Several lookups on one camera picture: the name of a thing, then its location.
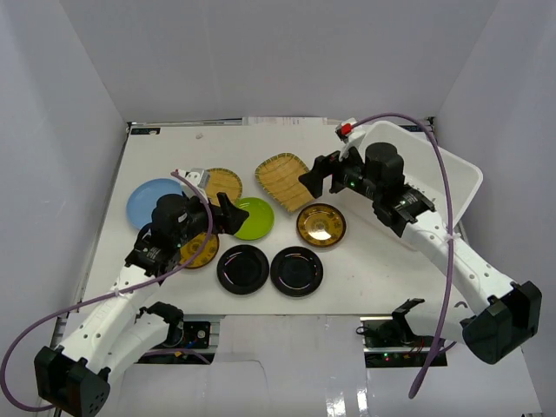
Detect yellow patterned plate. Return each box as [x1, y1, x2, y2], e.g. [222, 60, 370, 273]
[296, 203, 347, 248]
[180, 233, 220, 269]

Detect blue plate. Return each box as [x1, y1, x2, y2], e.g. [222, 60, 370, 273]
[126, 178, 182, 229]

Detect round bamboo woven plate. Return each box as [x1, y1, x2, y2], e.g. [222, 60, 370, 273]
[205, 168, 242, 206]

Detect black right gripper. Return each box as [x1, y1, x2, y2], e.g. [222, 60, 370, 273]
[298, 140, 381, 202]

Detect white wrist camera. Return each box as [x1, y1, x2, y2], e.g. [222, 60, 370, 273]
[175, 169, 210, 196]
[335, 118, 367, 161]

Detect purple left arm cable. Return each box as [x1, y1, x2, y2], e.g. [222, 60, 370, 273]
[0, 171, 215, 412]

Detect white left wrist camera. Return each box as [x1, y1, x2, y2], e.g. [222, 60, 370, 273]
[175, 169, 210, 196]

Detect papers at table back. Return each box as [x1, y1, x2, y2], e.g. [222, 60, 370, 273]
[242, 116, 328, 126]

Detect white plastic bin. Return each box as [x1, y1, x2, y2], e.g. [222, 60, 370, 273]
[336, 120, 484, 252]

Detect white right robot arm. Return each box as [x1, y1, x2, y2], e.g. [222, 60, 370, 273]
[299, 142, 542, 364]

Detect green plate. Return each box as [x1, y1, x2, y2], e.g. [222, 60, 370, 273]
[235, 197, 275, 241]

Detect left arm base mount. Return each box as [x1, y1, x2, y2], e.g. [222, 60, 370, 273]
[137, 321, 215, 365]

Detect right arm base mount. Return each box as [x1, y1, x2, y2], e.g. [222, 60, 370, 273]
[355, 314, 433, 369]

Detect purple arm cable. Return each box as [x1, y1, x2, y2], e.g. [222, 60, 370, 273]
[0, 171, 215, 412]
[351, 112, 461, 400]

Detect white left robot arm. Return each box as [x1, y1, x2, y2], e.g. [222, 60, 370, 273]
[34, 193, 249, 416]

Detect black plate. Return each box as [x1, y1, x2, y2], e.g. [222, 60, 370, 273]
[216, 244, 270, 295]
[270, 246, 324, 298]

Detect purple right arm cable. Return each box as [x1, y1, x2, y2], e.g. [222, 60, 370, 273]
[351, 112, 461, 400]

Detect dark label sticker left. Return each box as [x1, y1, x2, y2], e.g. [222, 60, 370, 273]
[129, 127, 161, 136]

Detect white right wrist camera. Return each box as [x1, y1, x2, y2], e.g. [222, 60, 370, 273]
[335, 118, 367, 161]

